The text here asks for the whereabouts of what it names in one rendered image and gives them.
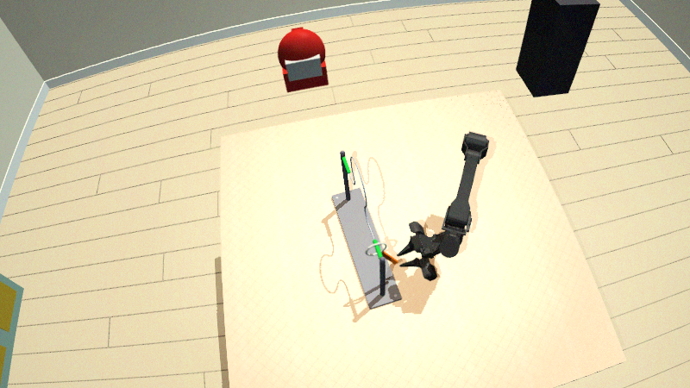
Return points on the orange handle with grey loop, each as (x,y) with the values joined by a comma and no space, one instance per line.
(384,254)

